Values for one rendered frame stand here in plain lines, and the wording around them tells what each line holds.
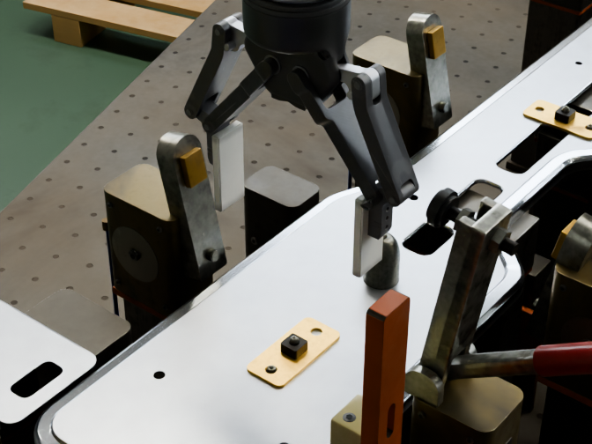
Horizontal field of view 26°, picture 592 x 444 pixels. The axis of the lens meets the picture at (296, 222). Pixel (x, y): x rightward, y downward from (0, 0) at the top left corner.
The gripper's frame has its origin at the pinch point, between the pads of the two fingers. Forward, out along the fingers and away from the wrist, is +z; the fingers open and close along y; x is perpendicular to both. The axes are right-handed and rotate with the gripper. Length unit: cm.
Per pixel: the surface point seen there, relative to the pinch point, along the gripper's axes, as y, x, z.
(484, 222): -16.8, 1.1, -8.2
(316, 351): -1.7, -0.7, 12.9
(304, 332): 0.7, -2.0, 12.9
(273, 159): 49, -57, 43
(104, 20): 186, -152, 102
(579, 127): -1.9, -45.6, 12.8
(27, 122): 176, -114, 113
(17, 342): 19.1, 13.7, 13.3
